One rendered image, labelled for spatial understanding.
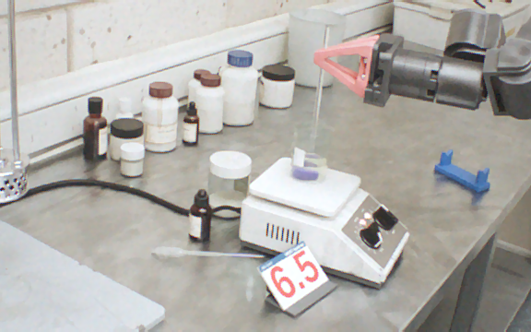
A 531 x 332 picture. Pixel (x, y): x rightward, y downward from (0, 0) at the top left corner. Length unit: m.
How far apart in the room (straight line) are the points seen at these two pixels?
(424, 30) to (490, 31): 1.14
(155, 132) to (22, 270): 0.41
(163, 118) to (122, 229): 0.27
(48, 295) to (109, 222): 0.20
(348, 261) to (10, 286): 0.41
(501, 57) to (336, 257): 0.31
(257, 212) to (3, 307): 0.33
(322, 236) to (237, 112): 0.49
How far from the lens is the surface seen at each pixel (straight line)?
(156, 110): 1.20
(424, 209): 1.15
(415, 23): 2.06
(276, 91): 1.46
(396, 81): 0.87
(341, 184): 0.98
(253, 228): 0.96
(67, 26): 1.24
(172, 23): 1.44
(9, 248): 0.96
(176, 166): 1.19
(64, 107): 1.21
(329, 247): 0.92
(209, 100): 1.30
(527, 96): 0.85
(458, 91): 0.87
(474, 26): 0.92
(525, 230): 2.54
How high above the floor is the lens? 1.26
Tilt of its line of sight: 24 degrees down
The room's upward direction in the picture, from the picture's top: 6 degrees clockwise
